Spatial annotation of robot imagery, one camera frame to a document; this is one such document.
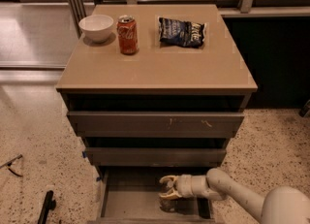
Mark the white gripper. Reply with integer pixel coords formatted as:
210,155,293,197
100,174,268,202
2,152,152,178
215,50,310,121
159,175,194,201

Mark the clear plastic water bottle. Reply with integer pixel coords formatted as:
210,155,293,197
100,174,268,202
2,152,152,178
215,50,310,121
159,184,176,212

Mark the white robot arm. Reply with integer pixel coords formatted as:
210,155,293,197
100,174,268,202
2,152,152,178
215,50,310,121
159,168,310,224

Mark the open bottom drawer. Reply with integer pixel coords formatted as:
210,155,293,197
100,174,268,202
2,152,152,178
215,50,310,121
87,167,222,224

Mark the tan drawer cabinet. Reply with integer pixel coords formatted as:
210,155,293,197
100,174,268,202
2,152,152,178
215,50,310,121
55,4,259,183

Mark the black tool on floor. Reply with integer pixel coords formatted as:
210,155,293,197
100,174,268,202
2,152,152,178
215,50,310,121
37,190,56,224

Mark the blue chip bag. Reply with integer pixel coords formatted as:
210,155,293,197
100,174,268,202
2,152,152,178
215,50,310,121
158,17,206,48

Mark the orange soda can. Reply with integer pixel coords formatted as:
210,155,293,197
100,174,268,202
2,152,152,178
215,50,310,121
117,16,138,54

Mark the white ceramic bowl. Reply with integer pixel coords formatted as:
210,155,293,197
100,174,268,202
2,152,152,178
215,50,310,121
78,15,114,43

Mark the cable on floor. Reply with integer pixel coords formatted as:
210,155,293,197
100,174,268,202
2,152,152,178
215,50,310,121
0,154,23,178

